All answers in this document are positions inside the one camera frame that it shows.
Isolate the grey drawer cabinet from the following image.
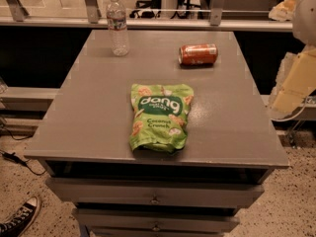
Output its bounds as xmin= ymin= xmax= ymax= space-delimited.
xmin=26 ymin=31 xmax=288 ymax=237

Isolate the black white sneaker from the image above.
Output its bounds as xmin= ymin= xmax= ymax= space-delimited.
xmin=0 ymin=197 xmax=40 ymax=237

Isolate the clear plastic water bottle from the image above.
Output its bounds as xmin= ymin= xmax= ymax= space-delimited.
xmin=106 ymin=0 xmax=129 ymax=56

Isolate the top drawer with knob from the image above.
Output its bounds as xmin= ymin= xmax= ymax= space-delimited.
xmin=46 ymin=178 xmax=264 ymax=208

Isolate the black floor cable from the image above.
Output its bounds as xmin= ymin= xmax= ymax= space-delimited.
xmin=0 ymin=125 xmax=47 ymax=177

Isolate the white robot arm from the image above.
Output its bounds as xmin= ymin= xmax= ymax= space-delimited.
xmin=268 ymin=0 xmax=316 ymax=119

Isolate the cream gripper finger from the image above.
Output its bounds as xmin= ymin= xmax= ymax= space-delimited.
xmin=272 ymin=48 xmax=316 ymax=114

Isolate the drawer with knob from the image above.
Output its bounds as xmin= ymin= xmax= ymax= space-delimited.
xmin=46 ymin=178 xmax=264 ymax=208
xmin=72 ymin=209 xmax=239 ymax=233

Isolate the green dang chips bag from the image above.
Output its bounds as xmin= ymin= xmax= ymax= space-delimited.
xmin=129 ymin=84 xmax=194 ymax=154

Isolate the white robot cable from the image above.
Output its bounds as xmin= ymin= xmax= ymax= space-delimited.
xmin=270 ymin=96 xmax=310 ymax=122

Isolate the red coke can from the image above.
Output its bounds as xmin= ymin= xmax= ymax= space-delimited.
xmin=179 ymin=43 xmax=218 ymax=65

